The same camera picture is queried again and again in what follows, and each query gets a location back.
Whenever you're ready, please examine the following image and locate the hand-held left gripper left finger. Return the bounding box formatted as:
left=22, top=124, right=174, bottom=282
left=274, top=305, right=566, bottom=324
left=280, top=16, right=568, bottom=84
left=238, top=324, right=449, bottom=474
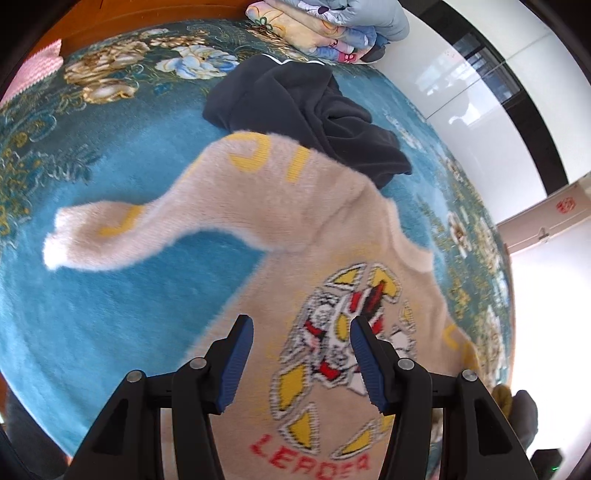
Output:
left=62, top=315, right=254, bottom=480

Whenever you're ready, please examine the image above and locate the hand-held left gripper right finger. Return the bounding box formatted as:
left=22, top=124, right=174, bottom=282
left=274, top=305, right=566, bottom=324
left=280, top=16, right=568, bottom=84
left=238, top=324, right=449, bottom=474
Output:
left=349, top=318, right=539, bottom=480

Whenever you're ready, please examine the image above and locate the beige fluffy printed sweater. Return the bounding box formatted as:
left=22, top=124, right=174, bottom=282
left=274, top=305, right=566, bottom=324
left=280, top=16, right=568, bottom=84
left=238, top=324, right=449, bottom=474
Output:
left=43, top=131, right=483, bottom=480

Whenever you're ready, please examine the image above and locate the grey cloth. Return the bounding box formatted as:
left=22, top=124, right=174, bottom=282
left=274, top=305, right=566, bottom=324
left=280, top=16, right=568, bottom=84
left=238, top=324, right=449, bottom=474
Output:
left=505, top=390, right=539, bottom=455

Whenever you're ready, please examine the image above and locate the blue floral blanket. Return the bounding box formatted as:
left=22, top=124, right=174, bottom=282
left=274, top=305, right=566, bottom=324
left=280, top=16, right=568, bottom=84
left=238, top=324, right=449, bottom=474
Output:
left=0, top=21, right=515, bottom=467

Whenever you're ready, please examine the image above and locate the pale pink door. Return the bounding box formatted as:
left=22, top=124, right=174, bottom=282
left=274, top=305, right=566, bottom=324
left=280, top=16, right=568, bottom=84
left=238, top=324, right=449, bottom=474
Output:
left=496, top=171, right=591, bottom=254

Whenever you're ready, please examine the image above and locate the dark navy garment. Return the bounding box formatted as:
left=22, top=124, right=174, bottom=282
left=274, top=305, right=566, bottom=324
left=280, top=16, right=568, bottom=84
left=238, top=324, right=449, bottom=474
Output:
left=203, top=53, right=413, bottom=189

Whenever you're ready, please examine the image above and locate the black-framed window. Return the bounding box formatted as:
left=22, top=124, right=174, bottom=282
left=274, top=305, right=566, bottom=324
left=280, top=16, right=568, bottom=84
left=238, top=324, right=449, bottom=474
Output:
left=418, top=0, right=568, bottom=197

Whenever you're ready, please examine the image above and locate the folded floral quilt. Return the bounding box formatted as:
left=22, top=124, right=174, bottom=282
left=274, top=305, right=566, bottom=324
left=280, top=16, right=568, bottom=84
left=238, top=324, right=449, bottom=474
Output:
left=245, top=0, right=384, bottom=64

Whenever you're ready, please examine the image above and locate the folded grey-blue quilt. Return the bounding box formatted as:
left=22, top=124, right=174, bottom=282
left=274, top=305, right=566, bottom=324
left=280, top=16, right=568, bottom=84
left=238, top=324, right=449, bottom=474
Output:
left=295, top=0, right=411, bottom=47

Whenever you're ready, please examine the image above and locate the pink knitted cloth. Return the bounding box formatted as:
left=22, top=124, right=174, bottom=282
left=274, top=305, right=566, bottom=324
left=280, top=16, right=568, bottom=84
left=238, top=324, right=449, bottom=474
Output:
left=0, top=39, right=63, bottom=104

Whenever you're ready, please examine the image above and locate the wooden headboard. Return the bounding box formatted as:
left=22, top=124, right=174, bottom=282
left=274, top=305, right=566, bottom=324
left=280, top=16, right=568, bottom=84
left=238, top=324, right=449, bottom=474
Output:
left=32, top=0, right=259, bottom=54

